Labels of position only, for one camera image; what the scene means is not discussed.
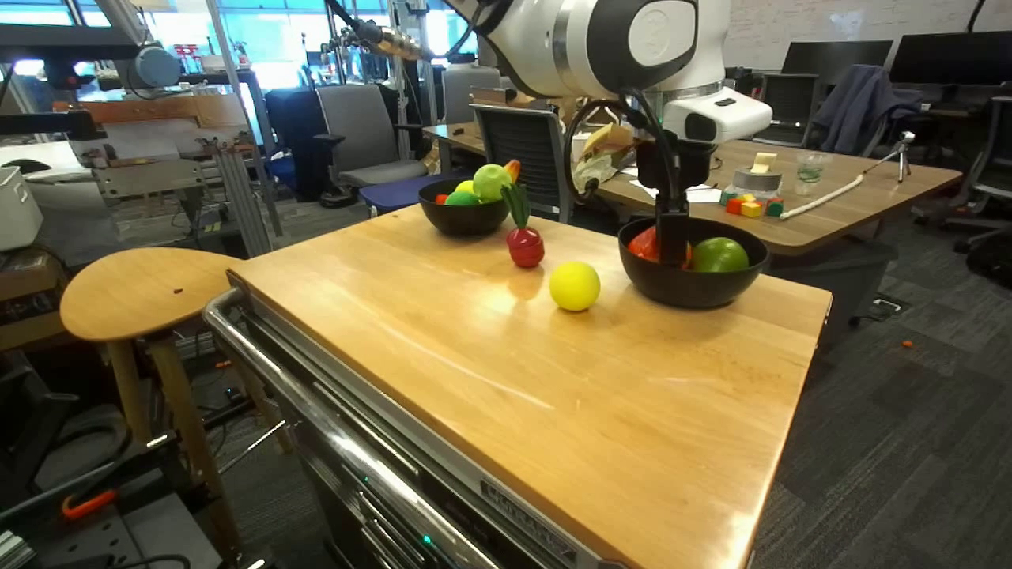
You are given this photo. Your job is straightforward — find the clear plastic cup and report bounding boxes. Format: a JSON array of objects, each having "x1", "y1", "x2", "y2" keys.
[{"x1": 795, "y1": 153, "x2": 825, "y2": 183}]

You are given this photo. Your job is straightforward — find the grey mesh office chair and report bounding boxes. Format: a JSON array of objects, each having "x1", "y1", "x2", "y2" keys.
[{"x1": 473, "y1": 103, "x2": 573, "y2": 221}]

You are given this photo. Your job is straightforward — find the metal cart handle bar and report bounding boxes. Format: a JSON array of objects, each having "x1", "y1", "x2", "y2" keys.
[{"x1": 205, "y1": 291, "x2": 495, "y2": 569}]

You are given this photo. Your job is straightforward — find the large wooden office desk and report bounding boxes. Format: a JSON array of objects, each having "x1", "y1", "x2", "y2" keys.
[{"x1": 423, "y1": 124, "x2": 960, "y2": 255}]

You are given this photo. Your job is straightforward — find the yellow banana orange tip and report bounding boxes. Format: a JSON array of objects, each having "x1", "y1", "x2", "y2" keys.
[{"x1": 503, "y1": 157, "x2": 521, "y2": 183}]

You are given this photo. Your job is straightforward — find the coloured toy blocks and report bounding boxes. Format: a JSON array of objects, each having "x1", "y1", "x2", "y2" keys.
[{"x1": 724, "y1": 194, "x2": 784, "y2": 217}]

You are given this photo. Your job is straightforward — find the black bowl far side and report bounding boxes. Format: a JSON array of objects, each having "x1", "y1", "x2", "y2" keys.
[{"x1": 417, "y1": 181, "x2": 506, "y2": 238}]

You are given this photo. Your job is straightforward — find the black computer monitor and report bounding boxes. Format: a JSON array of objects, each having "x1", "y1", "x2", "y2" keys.
[{"x1": 782, "y1": 41, "x2": 892, "y2": 83}]

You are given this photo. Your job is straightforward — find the light green round fruit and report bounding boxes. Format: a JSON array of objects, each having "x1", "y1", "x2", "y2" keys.
[{"x1": 471, "y1": 165, "x2": 513, "y2": 203}]

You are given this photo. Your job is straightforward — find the red radish with green stem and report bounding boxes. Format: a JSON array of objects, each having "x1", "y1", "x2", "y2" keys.
[{"x1": 503, "y1": 187, "x2": 542, "y2": 267}]

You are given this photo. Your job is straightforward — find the yellow lemon ball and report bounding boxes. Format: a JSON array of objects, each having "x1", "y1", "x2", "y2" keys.
[{"x1": 546, "y1": 263, "x2": 600, "y2": 314}]

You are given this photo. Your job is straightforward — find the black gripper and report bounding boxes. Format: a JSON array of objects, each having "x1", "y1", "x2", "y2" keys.
[{"x1": 636, "y1": 136, "x2": 715, "y2": 267}]

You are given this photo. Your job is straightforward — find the black bowl near table edge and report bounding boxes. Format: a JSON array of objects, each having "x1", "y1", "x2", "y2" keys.
[{"x1": 619, "y1": 217, "x2": 767, "y2": 309}]

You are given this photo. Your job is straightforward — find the green lime ball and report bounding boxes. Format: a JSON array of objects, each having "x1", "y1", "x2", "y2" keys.
[{"x1": 445, "y1": 191, "x2": 480, "y2": 204}]

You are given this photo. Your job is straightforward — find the round wooden stool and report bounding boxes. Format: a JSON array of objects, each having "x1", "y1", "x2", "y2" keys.
[{"x1": 61, "y1": 247, "x2": 239, "y2": 555}]

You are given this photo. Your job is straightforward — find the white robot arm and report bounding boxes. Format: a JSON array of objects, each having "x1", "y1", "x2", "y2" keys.
[{"x1": 445, "y1": 0, "x2": 772, "y2": 264}]

